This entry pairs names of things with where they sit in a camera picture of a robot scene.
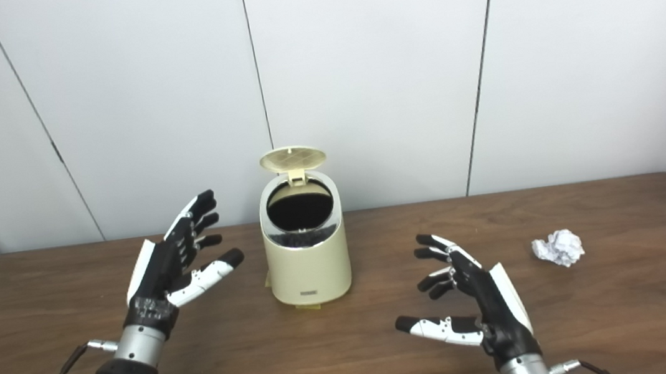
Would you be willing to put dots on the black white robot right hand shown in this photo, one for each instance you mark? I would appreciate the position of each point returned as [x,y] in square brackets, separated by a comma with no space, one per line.
[500,309]

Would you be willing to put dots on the white paper ball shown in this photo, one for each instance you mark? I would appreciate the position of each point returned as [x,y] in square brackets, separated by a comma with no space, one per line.
[559,248]

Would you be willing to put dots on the black white robot left hand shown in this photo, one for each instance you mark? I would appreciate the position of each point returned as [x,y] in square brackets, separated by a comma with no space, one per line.
[158,276]

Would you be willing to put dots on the cream-colored bin body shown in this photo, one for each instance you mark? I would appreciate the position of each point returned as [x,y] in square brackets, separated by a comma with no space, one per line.
[311,268]

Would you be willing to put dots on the yellow tape piece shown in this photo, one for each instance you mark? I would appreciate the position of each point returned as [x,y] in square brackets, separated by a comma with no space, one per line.
[267,280]
[309,306]

